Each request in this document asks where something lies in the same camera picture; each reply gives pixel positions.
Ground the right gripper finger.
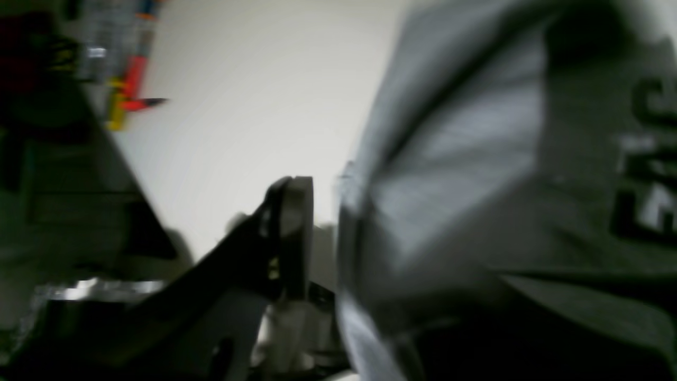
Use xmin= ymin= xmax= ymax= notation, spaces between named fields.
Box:
xmin=2 ymin=177 xmax=314 ymax=380

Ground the grey T-shirt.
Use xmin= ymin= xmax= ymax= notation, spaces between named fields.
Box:
xmin=336 ymin=1 xmax=675 ymax=380

